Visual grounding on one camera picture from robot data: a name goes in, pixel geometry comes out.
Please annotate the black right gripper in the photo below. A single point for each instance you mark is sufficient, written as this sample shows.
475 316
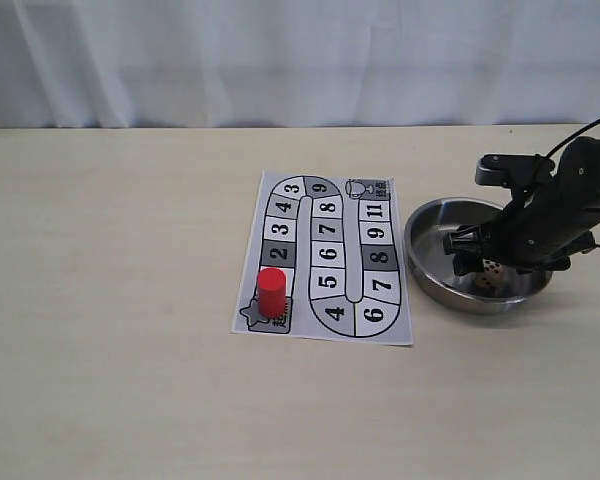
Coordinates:
544 234

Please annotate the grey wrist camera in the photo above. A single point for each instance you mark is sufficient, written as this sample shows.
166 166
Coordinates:
513 170

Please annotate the wooden die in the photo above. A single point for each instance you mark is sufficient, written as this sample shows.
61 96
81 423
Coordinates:
491 277

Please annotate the white curtain backdrop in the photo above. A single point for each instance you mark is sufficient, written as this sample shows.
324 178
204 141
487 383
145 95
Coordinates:
122 64

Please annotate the paper number game board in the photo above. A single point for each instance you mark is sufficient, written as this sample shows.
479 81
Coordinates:
339 243

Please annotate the red cylinder game piece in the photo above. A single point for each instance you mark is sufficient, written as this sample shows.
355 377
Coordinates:
271 292

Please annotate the stainless steel bowl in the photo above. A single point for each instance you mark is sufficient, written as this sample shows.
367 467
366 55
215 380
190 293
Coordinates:
432 269

